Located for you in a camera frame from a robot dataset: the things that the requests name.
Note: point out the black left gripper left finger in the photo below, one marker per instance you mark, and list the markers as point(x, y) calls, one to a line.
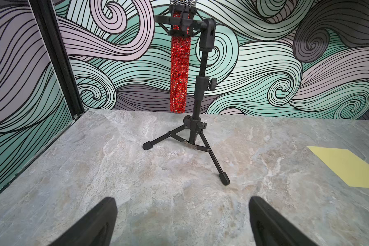
point(94, 229)

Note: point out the black vertical frame post left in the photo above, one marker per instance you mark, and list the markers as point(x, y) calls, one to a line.
point(46, 19)

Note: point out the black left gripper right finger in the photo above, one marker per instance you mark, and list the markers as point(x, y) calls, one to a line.
point(270, 228)

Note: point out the light yellow square paper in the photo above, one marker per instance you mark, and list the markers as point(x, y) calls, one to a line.
point(345, 164)

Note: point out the black tripod mic stand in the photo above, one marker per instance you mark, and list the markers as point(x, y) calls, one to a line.
point(191, 130)

